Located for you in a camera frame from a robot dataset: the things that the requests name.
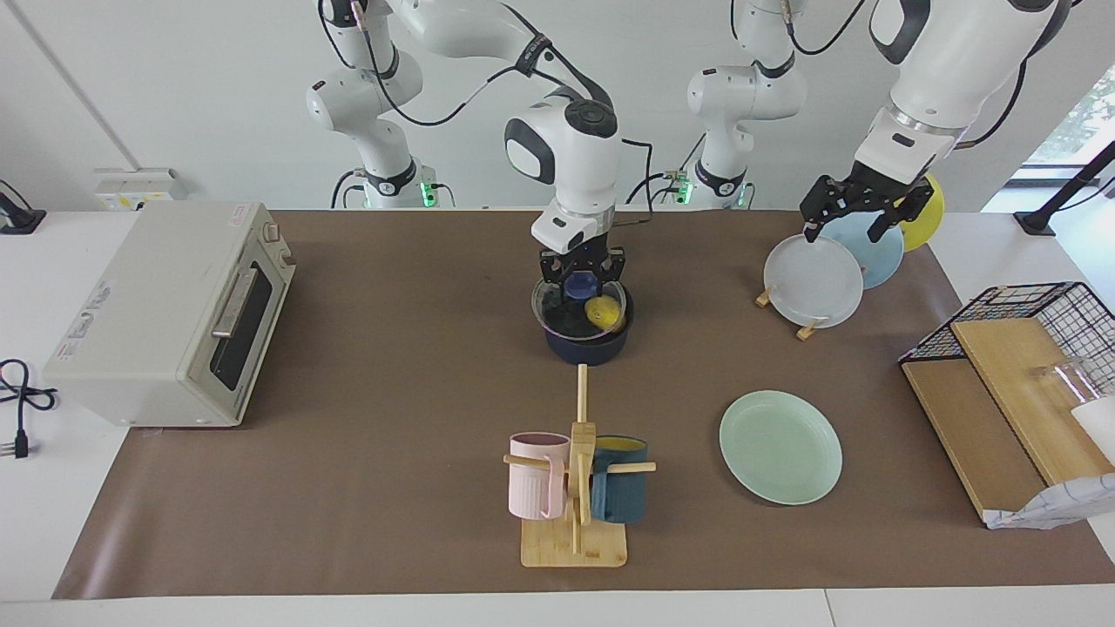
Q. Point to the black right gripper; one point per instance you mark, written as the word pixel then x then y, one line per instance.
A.
pixel 582 259

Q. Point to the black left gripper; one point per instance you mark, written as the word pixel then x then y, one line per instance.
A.
pixel 871 193

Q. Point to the glass lid with blue knob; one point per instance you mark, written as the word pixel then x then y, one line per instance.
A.
pixel 553 313

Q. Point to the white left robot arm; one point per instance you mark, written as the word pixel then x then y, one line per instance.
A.
pixel 941 70

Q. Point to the light blue plate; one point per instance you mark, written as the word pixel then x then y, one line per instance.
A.
pixel 880 261

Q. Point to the yellow plate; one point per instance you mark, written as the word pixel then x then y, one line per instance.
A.
pixel 928 222

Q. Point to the grey plate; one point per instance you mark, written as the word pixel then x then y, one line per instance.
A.
pixel 814 283

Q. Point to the wooden plate rack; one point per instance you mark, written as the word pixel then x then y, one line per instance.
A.
pixel 807 331

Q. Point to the mint green plate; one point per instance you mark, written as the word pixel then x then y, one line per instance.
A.
pixel 780 448

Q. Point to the black slanted stand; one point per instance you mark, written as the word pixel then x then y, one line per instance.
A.
pixel 1058 196

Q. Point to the pink ribbed mug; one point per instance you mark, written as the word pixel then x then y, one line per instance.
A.
pixel 533 488

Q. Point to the dark blue mug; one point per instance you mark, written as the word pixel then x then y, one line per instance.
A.
pixel 620 496

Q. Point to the pale wooden board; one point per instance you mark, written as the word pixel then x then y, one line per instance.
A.
pixel 1019 374

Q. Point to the window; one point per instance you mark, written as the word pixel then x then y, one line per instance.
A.
pixel 1080 122

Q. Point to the brown wooden board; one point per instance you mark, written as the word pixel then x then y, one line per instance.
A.
pixel 967 427

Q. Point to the wooden mug tree stand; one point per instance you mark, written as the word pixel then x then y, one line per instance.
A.
pixel 575 544

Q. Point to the clear glass cup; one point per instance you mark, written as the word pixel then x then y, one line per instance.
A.
pixel 1071 376

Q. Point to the brown table mat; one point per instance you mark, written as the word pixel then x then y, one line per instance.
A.
pixel 392 522

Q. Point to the white cup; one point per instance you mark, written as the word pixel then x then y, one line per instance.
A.
pixel 1099 427

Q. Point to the white patterned bag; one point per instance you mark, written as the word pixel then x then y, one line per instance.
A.
pixel 1063 501

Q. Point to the beige toaster oven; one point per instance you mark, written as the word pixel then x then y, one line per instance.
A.
pixel 148 322

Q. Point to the white wall socket box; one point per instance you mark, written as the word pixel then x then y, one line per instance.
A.
pixel 139 187

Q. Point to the grey wall conduit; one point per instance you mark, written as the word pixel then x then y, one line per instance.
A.
pixel 74 87

